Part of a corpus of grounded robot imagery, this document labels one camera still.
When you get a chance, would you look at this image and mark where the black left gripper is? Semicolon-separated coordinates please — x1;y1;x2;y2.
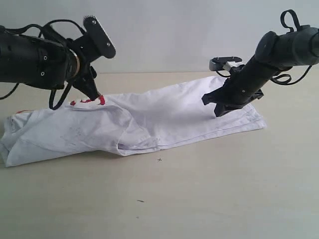
64;34;102;101

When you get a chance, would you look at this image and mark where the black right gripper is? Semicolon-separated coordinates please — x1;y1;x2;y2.
201;57;277;118

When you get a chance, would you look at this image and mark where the white t-shirt red lettering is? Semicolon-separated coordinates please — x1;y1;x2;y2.
0;76;266;167

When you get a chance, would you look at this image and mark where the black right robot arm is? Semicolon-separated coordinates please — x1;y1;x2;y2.
202;25;319;117

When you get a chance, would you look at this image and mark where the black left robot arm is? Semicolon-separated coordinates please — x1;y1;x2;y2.
0;16;116;109

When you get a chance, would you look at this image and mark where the orange neck label tag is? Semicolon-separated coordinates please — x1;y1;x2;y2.
16;110;33;114

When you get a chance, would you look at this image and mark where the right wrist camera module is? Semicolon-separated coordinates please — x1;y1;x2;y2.
209;56;244;72

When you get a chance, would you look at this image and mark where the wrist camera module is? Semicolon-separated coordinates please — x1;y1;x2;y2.
83;15;116;59
209;56;244;72

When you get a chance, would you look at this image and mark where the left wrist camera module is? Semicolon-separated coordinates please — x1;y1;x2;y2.
83;15;116;59

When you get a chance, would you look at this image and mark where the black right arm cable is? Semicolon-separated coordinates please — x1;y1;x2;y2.
215;9;314;85

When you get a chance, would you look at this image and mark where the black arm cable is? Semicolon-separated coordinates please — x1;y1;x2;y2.
215;9;314;85
0;19;87;110

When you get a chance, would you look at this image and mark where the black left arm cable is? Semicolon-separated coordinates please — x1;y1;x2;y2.
0;19;87;110

